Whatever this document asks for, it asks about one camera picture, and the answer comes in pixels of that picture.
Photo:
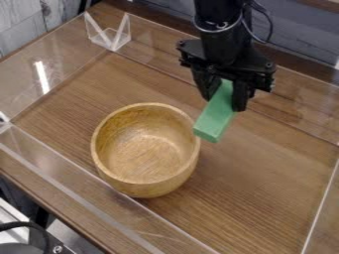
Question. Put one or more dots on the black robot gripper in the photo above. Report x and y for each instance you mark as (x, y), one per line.
(225, 54)

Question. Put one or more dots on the green rectangular block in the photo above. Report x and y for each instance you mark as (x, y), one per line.
(217, 116)

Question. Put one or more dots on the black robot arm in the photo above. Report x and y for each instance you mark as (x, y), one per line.
(217, 15)

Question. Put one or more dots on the brown wooden bowl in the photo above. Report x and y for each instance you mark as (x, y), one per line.
(145, 149)

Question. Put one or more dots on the clear acrylic corner bracket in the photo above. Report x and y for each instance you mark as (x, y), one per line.
(110, 38)

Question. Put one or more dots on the clear acrylic tray enclosure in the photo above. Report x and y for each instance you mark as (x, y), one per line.
(263, 194)

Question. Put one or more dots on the black metal table bracket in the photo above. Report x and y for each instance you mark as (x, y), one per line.
(42, 238)

